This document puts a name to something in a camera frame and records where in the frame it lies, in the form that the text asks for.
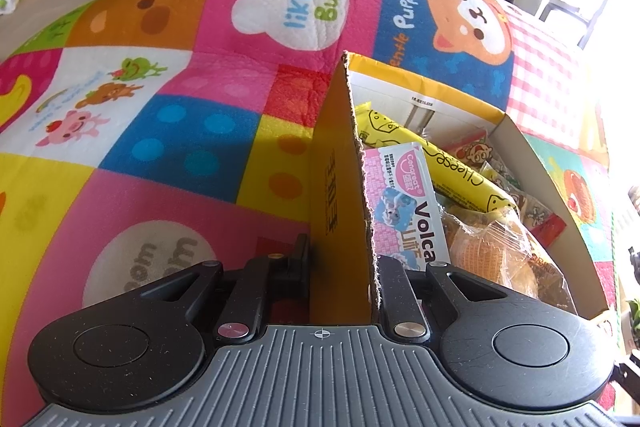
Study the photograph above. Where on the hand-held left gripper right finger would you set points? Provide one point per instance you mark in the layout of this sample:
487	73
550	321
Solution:
395	287

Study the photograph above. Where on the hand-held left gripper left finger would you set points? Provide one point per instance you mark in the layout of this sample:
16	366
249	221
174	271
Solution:
299	267

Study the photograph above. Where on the yellow cardboard box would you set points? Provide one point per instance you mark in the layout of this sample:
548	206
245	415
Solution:
335	187

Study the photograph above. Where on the pink snack packet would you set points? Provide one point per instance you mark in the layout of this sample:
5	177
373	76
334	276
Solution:
400	187

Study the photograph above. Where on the clear bread packet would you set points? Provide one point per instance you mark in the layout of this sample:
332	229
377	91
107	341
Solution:
500	252

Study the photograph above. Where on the long yellow snack packet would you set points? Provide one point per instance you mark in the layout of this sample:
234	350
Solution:
430	152

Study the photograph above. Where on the green edged nut snack packet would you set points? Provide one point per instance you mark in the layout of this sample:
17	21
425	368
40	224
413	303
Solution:
500	179

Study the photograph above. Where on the red edged cartoon snack packet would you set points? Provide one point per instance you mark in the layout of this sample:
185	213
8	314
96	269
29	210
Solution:
475	152

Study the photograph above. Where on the colourful printed play mat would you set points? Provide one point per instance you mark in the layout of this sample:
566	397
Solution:
200	57

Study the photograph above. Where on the small white plush toy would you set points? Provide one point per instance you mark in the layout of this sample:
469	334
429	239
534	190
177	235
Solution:
7	2

